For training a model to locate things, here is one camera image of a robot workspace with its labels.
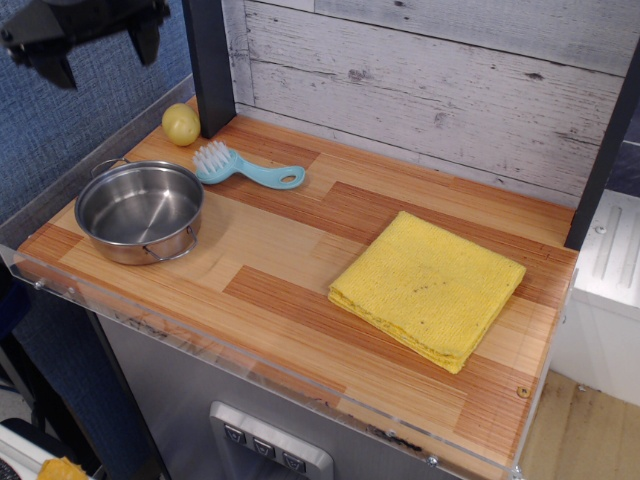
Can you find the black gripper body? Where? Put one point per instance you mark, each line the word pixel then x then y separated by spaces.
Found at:
pixel 48 27

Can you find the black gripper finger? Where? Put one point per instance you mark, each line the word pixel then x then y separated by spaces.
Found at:
pixel 145 37
pixel 56 69

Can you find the yellow potato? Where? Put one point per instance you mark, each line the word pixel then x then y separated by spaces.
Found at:
pixel 181 124

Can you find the light blue scrub brush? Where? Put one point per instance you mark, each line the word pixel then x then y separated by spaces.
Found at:
pixel 215 163

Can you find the stainless steel pot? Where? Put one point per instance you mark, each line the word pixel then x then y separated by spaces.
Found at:
pixel 141 212

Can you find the clear acrylic edge guard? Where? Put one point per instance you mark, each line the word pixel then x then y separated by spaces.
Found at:
pixel 276 328

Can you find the folded yellow cloth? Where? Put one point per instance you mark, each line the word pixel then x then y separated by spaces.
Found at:
pixel 429 289

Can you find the yellow object bottom left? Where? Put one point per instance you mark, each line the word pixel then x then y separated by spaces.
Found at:
pixel 61 469

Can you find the silver dispenser button panel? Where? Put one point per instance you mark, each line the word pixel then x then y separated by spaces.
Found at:
pixel 234 428

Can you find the white ribbed side cabinet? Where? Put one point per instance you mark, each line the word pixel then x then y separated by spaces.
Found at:
pixel 597 343

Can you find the dark left upright post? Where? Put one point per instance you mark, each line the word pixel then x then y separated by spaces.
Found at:
pixel 210 63

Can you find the dark upright post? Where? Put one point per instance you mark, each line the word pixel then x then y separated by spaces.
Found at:
pixel 604 163
pixel 210 63

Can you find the grey metal side rail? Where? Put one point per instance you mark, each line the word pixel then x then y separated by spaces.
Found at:
pixel 60 192

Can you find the dark right upright post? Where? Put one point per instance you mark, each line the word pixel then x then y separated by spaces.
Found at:
pixel 604 163

